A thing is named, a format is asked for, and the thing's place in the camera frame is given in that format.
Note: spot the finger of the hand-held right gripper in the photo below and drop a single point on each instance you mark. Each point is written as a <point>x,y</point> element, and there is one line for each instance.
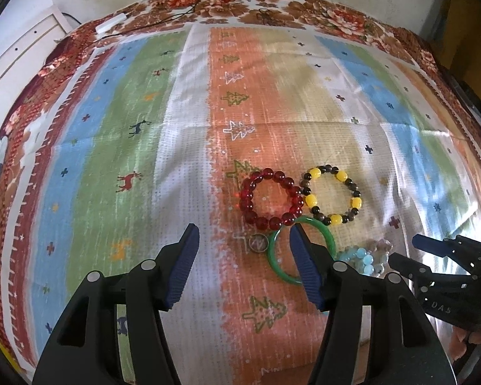
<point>427,244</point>
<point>405,266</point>

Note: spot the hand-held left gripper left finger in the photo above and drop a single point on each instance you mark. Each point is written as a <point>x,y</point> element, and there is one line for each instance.
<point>182,265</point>

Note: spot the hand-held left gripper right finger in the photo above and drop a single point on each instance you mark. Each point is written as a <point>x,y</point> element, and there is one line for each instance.
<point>304,265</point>

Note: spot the green jade bangle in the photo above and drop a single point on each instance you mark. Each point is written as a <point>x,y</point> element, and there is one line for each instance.
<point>273,257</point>

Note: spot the person's right hand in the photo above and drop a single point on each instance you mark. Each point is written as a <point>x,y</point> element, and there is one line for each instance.
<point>463,339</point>

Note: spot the striped patterned mat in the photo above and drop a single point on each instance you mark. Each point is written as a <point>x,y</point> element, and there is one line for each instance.
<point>192,88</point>

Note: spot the dark furniture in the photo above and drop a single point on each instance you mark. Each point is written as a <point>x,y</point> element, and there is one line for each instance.
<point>477,48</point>

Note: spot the white charger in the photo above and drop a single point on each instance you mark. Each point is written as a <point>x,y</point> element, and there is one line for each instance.
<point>110,23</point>

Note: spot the white headboard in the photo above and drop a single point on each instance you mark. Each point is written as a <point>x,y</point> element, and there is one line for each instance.
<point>20,48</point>

